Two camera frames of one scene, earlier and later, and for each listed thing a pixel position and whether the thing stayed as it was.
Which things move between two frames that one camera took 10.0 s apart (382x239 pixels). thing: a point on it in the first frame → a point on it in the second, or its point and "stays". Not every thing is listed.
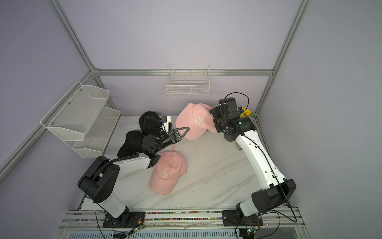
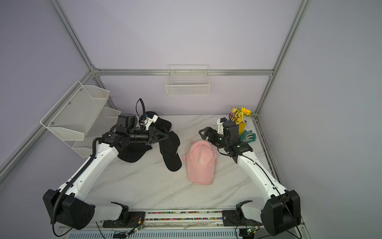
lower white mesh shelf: [98, 135] stays
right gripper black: [217, 113] → [210, 130]
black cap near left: [133, 144] stays
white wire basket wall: [185, 80] stays
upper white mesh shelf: [72, 117] stays
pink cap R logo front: [198, 117] → [200, 160]
